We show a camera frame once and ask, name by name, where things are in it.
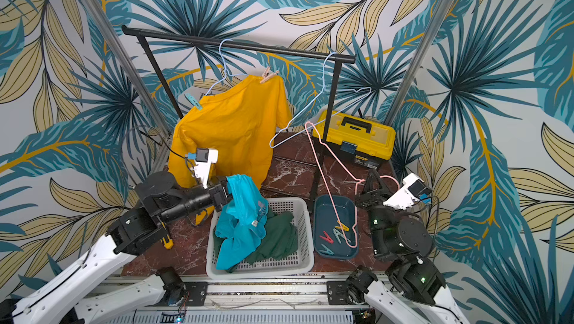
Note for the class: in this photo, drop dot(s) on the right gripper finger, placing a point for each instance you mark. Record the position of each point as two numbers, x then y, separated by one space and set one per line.
370 184
380 187

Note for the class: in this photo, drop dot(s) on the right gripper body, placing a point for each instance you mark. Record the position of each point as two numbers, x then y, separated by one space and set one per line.
374 196

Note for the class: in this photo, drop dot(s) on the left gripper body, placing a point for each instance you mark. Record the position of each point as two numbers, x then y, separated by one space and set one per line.
216 192

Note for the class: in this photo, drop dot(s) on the yellow clothespin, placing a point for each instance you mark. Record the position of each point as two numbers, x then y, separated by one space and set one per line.
342 227

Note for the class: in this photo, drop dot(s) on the pale green clothespin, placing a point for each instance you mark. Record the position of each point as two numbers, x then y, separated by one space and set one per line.
340 236

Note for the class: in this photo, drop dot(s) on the teal blue t-shirt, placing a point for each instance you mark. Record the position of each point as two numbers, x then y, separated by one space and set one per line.
242 222

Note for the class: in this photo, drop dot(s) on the red clothespin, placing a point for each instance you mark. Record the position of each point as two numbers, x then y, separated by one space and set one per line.
326 237

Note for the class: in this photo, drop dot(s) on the turquoise clothespin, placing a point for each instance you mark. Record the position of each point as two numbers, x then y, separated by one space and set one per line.
326 250

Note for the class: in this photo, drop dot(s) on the dark green t-shirt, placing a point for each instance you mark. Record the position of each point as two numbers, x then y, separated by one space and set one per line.
272 237

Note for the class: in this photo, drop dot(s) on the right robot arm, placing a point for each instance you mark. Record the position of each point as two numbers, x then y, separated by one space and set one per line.
417 291

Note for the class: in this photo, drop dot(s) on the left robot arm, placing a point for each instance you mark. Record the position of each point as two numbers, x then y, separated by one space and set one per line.
65 299

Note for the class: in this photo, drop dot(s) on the yellow black toolbox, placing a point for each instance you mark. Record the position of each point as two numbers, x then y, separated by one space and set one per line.
355 140

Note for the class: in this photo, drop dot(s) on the dark teal tray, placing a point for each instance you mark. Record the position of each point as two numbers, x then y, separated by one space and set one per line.
328 211

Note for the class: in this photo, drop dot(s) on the yellow t-shirt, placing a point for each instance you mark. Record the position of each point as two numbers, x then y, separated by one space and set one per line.
239 123

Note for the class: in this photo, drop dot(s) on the yellow utility knife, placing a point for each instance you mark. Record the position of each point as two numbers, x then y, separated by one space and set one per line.
168 242

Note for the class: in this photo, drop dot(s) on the mint clothespin far left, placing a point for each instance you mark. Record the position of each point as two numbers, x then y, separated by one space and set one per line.
193 101

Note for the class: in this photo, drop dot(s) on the white plastic basket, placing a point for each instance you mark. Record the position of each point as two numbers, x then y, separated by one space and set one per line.
299 263

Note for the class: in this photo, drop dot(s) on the beige clothespin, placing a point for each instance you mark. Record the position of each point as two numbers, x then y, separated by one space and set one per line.
268 74

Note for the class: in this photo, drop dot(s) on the black clothes rack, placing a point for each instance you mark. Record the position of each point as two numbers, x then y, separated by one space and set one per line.
142 35

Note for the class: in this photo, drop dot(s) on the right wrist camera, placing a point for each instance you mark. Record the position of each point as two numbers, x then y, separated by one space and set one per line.
413 191

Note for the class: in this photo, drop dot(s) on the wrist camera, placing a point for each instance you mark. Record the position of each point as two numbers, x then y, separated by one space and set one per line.
413 191
200 164

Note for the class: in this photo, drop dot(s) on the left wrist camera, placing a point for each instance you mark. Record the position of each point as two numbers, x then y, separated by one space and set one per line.
200 164

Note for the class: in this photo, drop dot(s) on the light blue wire hanger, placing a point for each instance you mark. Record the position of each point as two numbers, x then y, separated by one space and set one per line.
227 75

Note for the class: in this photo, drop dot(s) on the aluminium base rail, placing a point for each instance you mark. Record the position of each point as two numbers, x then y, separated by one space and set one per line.
320 301

